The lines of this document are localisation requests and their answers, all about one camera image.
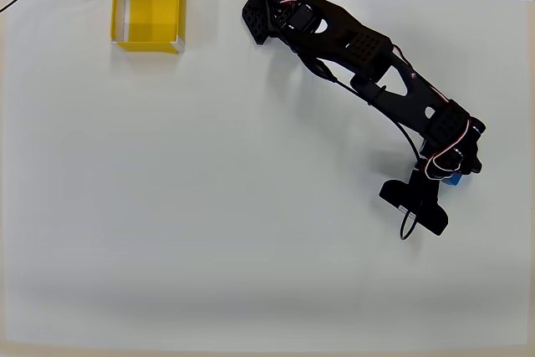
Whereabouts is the red white gripper servo wire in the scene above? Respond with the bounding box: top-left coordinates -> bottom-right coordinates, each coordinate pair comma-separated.
391,43 -> 474,181

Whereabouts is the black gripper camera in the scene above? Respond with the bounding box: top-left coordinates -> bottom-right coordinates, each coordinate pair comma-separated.
378,169 -> 450,237

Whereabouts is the black camera cable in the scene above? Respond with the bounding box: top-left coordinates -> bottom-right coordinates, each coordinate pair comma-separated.
307,55 -> 423,242

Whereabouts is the blue block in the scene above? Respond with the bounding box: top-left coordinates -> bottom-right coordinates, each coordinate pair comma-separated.
441,171 -> 465,188

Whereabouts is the yellow cardboard box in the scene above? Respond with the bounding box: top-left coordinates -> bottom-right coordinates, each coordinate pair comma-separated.
110,0 -> 187,56

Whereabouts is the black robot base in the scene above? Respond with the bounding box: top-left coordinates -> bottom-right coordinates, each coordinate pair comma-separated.
241,0 -> 313,47

